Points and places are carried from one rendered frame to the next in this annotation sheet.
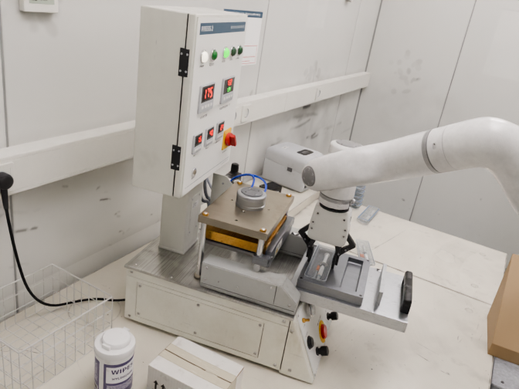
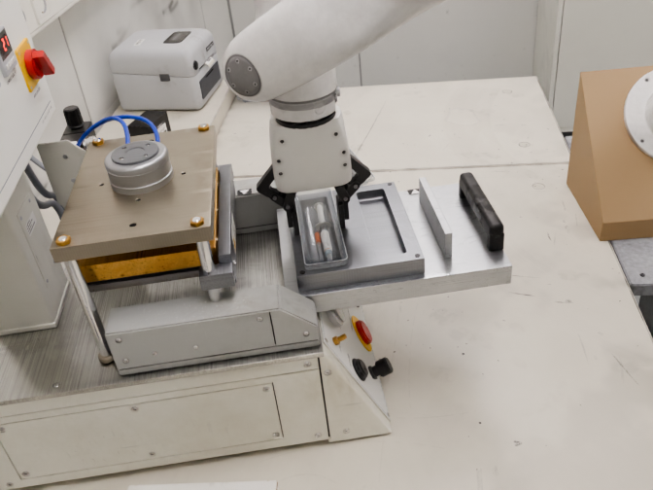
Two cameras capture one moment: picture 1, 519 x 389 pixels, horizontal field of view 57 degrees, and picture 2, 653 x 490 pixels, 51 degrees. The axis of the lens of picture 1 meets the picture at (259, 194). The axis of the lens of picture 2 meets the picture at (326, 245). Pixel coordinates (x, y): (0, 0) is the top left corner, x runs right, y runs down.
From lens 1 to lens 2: 0.37 m
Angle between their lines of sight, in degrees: 19
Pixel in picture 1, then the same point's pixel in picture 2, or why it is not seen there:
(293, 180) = (180, 92)
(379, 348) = (455, 312)
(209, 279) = (135, 357)
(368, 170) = (362, 15)
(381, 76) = not seen: outside the picture
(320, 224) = (293, 159)
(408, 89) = not seen: outside the picture
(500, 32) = not seen: outside the picture
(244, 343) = (251, 429)
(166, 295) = (64, 422)
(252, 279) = (217, 320)
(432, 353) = (531, 279)
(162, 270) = (31, 381)
